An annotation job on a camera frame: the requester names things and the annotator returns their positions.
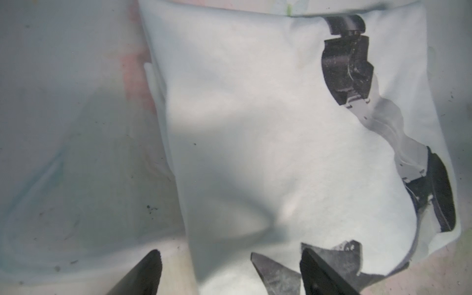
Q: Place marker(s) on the white t shirt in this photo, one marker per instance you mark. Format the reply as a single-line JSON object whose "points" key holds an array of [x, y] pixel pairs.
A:
{"points": [[287, 134]]}

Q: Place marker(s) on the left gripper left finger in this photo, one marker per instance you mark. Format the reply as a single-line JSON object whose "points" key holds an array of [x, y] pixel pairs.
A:
{"points": [[143, 279]]}

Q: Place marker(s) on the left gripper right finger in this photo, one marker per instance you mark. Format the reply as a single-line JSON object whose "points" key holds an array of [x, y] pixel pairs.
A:
{"points": [[321, 279]]}

